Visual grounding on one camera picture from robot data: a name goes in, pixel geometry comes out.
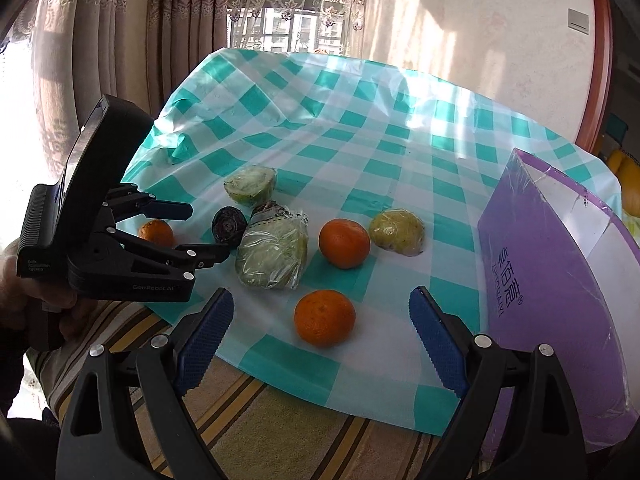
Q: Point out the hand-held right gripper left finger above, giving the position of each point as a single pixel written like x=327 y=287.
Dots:
x=206 y=342

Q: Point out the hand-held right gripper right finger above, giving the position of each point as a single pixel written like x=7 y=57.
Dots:
x=439 y=342

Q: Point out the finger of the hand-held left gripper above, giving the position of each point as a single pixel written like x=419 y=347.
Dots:
x=200 y=257
x=167 y=209

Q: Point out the small orange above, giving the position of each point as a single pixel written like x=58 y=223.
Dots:
x=156 y=232

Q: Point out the plastic-wrapped yellow-green vegetable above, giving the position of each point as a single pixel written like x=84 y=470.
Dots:
x=397 y=231

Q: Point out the purple cardboard box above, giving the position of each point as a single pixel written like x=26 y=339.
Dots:
x=540 y=270

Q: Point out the person's left hand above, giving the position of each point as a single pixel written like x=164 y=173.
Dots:
x=75 y=312

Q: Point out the large plastic-wrapped green cabbage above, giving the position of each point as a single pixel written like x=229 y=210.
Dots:
x=272 y=255

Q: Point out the plastic-wrapped cut green cabbage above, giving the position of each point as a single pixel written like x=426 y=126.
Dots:
x=250 y=186

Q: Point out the striped brown cloth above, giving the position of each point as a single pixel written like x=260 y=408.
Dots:
x=280 y=440

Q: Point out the brown patterned curtain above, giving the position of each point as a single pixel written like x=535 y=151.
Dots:
x=125 y=35

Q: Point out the teal checked tablecloth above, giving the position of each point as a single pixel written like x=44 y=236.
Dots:
x=400 y=160

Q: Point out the barred window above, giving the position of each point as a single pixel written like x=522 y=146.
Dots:
x=300 y=27

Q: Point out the yellow round object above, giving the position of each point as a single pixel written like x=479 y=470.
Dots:
x=622 y=165

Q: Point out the wooden door frame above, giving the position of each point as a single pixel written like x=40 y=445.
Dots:
x=595 y=70

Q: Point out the white wall switch plate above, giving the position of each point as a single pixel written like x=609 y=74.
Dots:
x=580 y=21

